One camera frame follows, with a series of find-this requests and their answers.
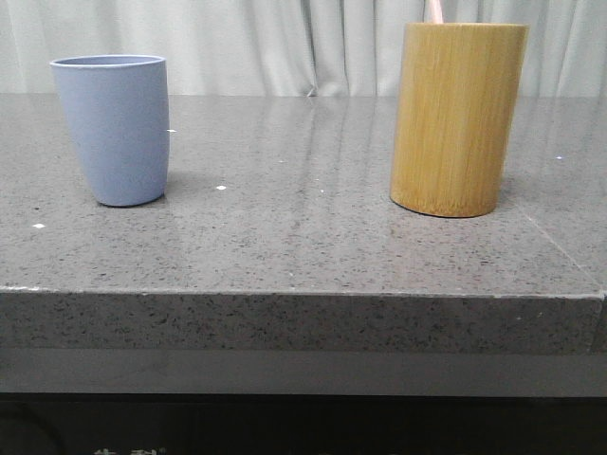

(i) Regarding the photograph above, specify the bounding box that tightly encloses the blue plastic cup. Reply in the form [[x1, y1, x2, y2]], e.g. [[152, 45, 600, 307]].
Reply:
[[50, 54, 170, 207]]

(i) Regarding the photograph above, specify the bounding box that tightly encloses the white pleated curtain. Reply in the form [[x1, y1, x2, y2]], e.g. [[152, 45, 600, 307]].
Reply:
[[1, 1, 606, 97]]

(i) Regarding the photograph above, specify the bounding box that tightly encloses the bamboo cylindrical holder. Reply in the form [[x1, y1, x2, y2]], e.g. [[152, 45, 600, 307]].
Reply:
[[390, 23, 528, 218]]

